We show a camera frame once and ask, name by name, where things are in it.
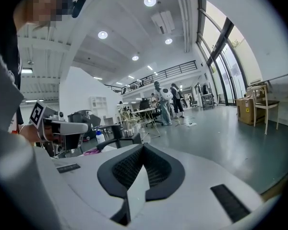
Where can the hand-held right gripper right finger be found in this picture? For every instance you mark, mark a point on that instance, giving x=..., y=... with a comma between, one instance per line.
x=201, y=181

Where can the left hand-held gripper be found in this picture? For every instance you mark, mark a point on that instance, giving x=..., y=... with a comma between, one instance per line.
x=37, y=112

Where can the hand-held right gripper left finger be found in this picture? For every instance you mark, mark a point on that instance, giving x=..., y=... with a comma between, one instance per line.
x=86, y=176

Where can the person's left forearm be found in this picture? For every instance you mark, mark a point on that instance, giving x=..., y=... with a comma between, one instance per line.
x=28, y=133

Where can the person's left hand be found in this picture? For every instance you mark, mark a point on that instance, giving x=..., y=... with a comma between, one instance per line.
x=49, y=133

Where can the purple cloth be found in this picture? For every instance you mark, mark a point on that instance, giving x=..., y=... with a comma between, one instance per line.
x=92, y=151

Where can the white pump bottle blue cap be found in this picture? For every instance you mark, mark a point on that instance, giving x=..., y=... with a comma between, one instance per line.
x=100, y=138

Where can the white basin table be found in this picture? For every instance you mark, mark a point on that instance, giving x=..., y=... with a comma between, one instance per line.
x=109, y=149

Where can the white cubby shelf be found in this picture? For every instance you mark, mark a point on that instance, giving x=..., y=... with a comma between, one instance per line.
x=98, y=105

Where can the black faucet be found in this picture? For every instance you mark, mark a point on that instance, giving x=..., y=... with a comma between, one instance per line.
x=116, y=132

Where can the white power strip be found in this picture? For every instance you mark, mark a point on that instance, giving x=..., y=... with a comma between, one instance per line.
x=191, y=124

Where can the rectangular ceiling lamp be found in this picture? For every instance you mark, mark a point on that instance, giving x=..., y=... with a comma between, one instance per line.
x=27, y=70

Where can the wooden plank platform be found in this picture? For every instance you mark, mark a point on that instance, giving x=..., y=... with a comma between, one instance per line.
x=276, y=188

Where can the grey ceiling sensor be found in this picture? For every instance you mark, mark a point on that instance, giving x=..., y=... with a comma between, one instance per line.
x=30, y=62

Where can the round white side table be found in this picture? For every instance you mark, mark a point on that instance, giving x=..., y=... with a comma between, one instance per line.
x=145, y=111

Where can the row of ceiling strip lights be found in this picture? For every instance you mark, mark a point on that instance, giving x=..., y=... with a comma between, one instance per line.
x=131, y=77

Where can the cardboard box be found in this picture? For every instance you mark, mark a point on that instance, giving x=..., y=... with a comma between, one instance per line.
x=244, y=110

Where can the round ceiling light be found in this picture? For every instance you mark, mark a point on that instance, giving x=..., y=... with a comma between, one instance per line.
x=102, y=34
x=150, y=1
x=168, y=41
x=135, y=58

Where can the white wooden chair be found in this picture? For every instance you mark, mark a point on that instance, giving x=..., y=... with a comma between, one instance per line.
x=261, y=104

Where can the person's black printed shirt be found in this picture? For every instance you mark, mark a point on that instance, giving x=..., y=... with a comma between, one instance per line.
x=7, y=44

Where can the black mezzanine railing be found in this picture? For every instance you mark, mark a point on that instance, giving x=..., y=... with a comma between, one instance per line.
x=163, y=73

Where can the person's head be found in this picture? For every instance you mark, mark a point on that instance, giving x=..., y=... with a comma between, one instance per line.
x=45, y=1

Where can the white desk with legs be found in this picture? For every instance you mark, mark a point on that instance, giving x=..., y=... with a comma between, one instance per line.
x=285, y=80

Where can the white ceiling air conditioner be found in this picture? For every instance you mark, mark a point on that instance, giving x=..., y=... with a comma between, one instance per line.
x=163, y=22

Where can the black head-mounted camera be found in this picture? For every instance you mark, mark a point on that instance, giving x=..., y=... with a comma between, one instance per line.
x=78, y=6

